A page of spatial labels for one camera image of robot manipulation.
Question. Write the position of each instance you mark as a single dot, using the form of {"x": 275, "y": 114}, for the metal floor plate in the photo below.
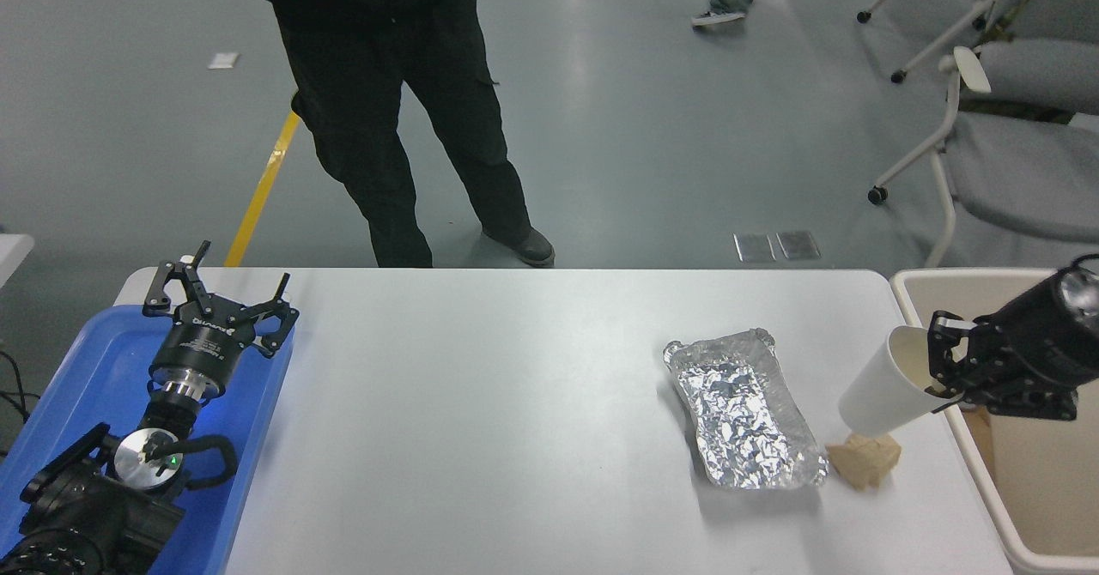
{"x": 755, "y": 248}
{"x": 798, "y": 245}

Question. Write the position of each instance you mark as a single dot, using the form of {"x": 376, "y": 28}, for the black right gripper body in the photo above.
{"x": 1035, "y": 339}

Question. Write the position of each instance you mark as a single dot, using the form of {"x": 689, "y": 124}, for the large pale plastic bin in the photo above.
{"x": 1047, "y": 489}

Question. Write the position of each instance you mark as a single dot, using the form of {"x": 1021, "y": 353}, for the small white table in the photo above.
{"x": 13, "y": 253}

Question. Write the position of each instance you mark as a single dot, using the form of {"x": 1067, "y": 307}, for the crumpled tan paper ball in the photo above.
{"x": 863, "y": 463}

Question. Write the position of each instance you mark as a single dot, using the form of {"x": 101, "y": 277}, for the white paper sheet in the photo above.
{"x": 223, "y": 58}

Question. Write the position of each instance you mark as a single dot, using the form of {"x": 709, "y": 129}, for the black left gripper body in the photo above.
{"x": 202, "y": 348}

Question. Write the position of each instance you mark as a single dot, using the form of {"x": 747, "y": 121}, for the blue plastic tray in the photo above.
{"x": 94, "y": 360}

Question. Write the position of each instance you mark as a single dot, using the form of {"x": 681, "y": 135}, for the cream paper cup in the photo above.
{"x": 876, "y": 386}

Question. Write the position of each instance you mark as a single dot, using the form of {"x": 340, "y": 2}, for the crumpled silver foil tray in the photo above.
{"x": 747, "y": 420}

